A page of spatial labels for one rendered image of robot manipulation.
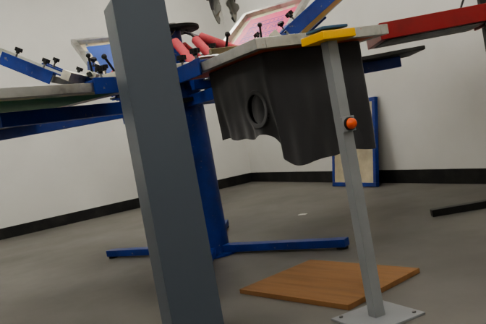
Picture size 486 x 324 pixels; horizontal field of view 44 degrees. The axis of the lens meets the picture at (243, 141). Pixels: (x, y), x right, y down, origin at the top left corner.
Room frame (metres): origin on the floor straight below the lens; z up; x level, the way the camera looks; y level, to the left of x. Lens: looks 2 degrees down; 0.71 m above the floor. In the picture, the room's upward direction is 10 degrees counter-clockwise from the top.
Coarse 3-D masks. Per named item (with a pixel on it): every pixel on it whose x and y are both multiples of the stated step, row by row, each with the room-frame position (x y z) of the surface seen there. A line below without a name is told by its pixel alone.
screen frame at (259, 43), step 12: (384, 24) 2.30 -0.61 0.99; (276, 36) 2.09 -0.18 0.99; (288, 36) 2.11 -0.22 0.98; (300, 36) 2.13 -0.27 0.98; (360, 36) 2.25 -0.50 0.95; (372, 36) 2.32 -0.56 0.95; (240, 48) 2.15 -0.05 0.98; (252, 48) 2.07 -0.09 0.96; (264, 48) 2.08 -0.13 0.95; (216, 60) 2.34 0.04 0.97; (228, 60) 2.25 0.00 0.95; (204, 72) 2.54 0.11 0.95
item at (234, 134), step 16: (240, 64) 2.32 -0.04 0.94; (256, 64) 2.21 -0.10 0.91; (224, 80) 2.47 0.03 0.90; (240, 80) 2.35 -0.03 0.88; (256, 80) 2.23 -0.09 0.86; (224, 96) 2.49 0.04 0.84; (240, 96) 2.37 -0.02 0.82; (256, 96) 2.27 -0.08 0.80; (224, 112) 2.53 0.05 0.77; (240, 112) 2.41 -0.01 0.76; (256, 112) 2.29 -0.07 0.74; (272, 112) 2.18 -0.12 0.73; (224, 128) 2.57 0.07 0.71; (240, 128) 2.45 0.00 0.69; (256, 128) 2.30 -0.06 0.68; (272, 128) 2.23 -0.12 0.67
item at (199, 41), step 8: (184, 32) 3.53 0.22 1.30; (176, 40) 3.26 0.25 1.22; (192, 40) 3.33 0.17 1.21; (200, 40) 3.30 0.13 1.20; (208, 40) 3.38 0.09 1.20; (216, 40) 3.37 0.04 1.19; (224, 40) 3.38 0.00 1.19; (176, 48) 3.23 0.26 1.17; (184, 48) 3.19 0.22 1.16; (200, 48) 3.26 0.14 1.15; (208, 48) 3.23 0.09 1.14; (192, 56) 3.13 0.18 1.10
